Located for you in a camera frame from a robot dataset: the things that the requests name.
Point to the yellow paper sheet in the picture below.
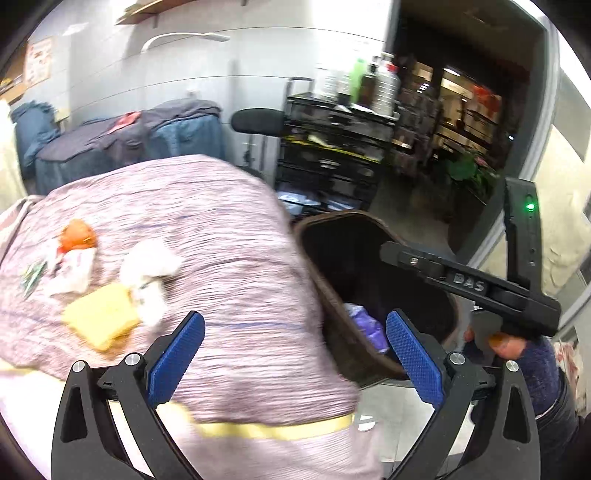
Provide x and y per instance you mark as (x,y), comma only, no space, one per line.
(332,144)

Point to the wall poster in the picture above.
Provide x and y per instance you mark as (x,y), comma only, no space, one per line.
(39,60)

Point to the red hanging decoration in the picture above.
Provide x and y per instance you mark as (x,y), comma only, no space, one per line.
(487,97)

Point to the purple plastic bag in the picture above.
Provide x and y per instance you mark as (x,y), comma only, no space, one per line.
(364,323)

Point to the red cloth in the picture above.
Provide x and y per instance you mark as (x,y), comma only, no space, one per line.
(124,119)

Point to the wooden wall shelf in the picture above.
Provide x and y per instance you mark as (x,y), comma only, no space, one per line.
(143,10)

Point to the bed with pink-purple sheet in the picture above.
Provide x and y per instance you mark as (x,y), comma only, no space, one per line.
(221,240)

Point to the green bottle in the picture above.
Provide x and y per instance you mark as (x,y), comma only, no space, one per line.
(358,76)

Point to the white red-print plastic bag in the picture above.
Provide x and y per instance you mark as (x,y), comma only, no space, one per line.
(74,273)

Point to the blue white packet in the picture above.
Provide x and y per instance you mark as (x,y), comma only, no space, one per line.
(295,199)

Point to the white pump bottle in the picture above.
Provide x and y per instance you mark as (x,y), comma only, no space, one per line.
(330,82)

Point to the green potted plant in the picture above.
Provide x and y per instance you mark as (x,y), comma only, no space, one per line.
(471,170)

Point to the dark brown bottle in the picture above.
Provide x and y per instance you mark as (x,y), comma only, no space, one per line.
(369,85)

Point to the person's right hand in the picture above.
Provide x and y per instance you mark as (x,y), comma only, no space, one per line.
(505,346)

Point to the yellow plastic bag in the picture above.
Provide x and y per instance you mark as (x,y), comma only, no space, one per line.
(101,318)

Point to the green foil wrapper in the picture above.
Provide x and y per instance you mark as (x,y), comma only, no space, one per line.
(34,277)

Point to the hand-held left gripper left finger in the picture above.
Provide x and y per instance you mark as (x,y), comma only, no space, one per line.
(178,355)

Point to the shop display rack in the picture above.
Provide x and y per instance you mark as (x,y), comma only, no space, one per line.
(443,120)

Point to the black mesh cart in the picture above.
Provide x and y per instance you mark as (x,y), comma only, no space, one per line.
(332,157)

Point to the black round stool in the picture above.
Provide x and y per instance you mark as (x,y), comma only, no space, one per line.
(256,121)

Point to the blue bedding pile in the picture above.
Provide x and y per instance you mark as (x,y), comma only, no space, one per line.
(34,131)

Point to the cream towel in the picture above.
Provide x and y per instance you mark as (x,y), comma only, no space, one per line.
(7,161)

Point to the brown plastic bin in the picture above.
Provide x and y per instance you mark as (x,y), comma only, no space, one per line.
(351,258)

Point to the bed with grey cover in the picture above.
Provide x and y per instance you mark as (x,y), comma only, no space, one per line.
(115,147)

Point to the grey metal door frame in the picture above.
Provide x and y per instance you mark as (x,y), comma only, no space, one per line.
(542,92)

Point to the person's dark trousers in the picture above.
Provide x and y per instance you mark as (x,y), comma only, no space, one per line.
(561,443)

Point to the orange plastic package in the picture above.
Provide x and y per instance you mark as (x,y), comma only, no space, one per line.
(78,235)

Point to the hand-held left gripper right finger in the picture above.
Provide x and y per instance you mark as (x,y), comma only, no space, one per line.
(415,357)

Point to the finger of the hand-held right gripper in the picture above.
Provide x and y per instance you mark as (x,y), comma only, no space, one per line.
(413,261)

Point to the white floor lamp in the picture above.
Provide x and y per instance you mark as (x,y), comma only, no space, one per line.
(184,38)

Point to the clear bottle with red cap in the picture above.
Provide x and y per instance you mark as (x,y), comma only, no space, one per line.
(385,85)

